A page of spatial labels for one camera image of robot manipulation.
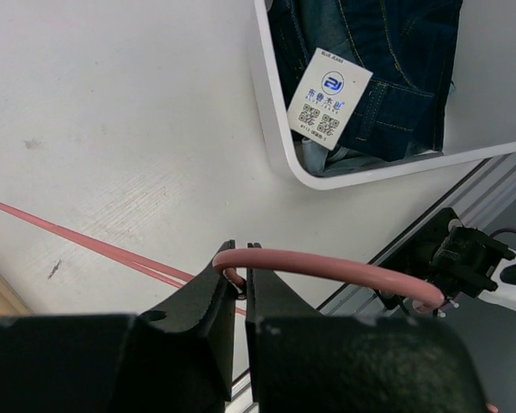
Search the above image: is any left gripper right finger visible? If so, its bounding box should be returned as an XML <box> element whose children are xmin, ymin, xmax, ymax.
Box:
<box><xmin>245</xmin><ymin>247</ymin><xmax>488</xmax><ymax>412</ymax></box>

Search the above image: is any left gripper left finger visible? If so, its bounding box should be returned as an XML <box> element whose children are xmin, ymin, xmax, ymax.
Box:
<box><xmin>0</xmin><ymin>239</ymin><xmax>237</xmax><ymax>413</ymax></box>

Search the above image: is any pink wire hanger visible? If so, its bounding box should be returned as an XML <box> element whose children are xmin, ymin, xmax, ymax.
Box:
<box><xmin>0</xmin><ymin>203</ymin><xmax>495</xmax><ymax>412</ymax></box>

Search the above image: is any light blue denim skirt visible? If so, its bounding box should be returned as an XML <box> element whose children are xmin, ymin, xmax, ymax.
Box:
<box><xmin>300</xmin><ymin>137</ymin><xmax>388</xmax><ymax>178</ymax></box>

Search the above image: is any dark blue denim skirt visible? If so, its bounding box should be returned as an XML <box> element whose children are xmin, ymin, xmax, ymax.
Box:
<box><xmin>268</xmin><ymin>0</ymin><xmax>463</xmax><ymax>162</ymax></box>

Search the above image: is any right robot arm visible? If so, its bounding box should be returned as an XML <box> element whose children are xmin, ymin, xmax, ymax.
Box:
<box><xmin>427</xmin><ymin>222</ymin><xmax>516</xmax><ymax>316</ymax></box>

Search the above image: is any white plastic basket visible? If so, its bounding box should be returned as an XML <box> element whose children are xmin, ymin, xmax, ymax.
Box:
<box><xmin>248</xmin><ymin>1</ymin><xmax>516</xmax><ymax>190</ymax></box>

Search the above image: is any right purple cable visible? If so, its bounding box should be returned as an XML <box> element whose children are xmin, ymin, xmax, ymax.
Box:
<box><xmin>489</xmin><ymin>226</ymin><xmax>516</xmax><ymax>249</ymax></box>

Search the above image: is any aluminium mounting rail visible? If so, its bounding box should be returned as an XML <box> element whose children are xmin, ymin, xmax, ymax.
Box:
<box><xmin>226</xmin><ymin>153</ymin><xmax>516</xmax><ymax>412</ymax></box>

